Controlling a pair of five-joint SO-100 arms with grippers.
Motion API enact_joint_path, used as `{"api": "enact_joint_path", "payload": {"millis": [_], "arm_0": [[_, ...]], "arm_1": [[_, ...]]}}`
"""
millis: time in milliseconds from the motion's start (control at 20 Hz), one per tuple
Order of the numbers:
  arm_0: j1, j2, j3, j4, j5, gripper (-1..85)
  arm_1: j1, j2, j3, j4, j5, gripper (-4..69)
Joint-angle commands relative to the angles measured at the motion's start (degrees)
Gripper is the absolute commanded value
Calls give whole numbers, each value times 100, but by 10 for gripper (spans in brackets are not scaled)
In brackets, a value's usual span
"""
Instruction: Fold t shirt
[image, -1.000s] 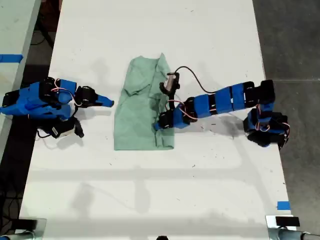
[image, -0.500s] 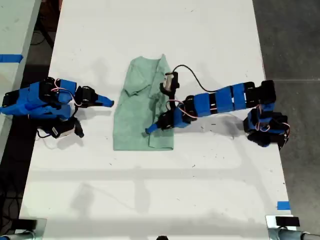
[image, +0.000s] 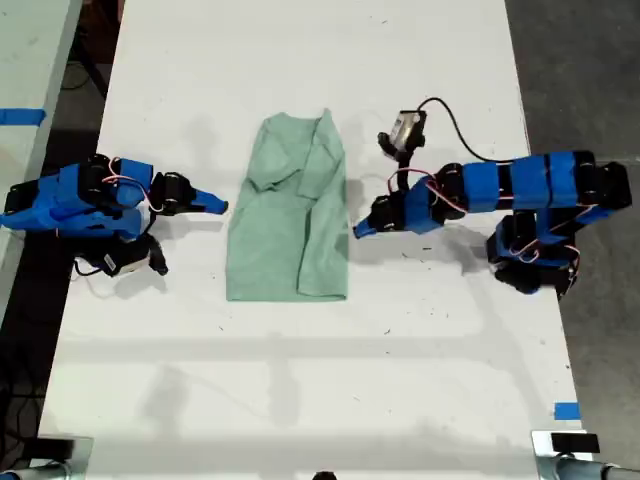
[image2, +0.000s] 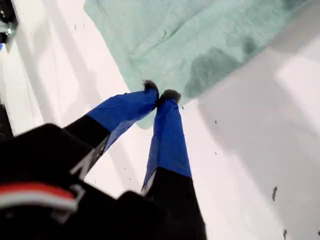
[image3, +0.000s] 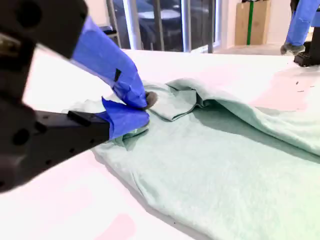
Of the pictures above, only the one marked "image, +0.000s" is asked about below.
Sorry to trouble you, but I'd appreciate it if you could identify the pale green T-shirt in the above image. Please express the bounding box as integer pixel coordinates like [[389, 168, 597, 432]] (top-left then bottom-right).
[[225, 107, 350, 303]]

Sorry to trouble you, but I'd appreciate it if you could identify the curved black camera stalk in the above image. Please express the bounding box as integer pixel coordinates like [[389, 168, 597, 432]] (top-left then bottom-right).
[[388, 147, 417, 195]]

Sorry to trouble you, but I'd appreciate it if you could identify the small black box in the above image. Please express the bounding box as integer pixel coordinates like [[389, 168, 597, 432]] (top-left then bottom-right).
[[35, 436, 77, 459], [549, 432, 601, 454]]

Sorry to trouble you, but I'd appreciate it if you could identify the long blue tape strip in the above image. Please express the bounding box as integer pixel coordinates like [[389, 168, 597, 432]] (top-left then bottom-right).
[[0, 107, 48, 127]]

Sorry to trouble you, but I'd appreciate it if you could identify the silver metal bracket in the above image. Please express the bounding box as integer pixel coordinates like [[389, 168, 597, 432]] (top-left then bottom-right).
[[27, 434, 95, 480], [530, 429, 602, 480]]

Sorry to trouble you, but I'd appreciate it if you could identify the white side table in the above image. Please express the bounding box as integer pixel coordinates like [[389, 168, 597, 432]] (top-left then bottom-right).
[[0, 0, 85, 314]]

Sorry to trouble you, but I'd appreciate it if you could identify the grey tube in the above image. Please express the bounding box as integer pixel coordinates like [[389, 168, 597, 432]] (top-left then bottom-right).
[[555, 455, 640, 480], [0, 462, 69, 480]]

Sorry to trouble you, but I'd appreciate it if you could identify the silver black camera box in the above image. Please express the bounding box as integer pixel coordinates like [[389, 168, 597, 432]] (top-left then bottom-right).
[[376, 110, 430, 162]]

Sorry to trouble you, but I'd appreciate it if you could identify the short black camera stalk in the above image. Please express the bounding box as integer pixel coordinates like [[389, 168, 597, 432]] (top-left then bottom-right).
[[146, 234, 170, 276]]

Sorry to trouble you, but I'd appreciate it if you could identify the thin black camera cable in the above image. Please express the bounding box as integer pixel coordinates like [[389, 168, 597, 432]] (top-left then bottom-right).
[[73, 255, 109, 278]]

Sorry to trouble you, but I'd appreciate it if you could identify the long black camera cable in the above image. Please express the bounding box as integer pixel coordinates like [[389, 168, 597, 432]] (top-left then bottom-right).
[[416, 96, 517, 165]]

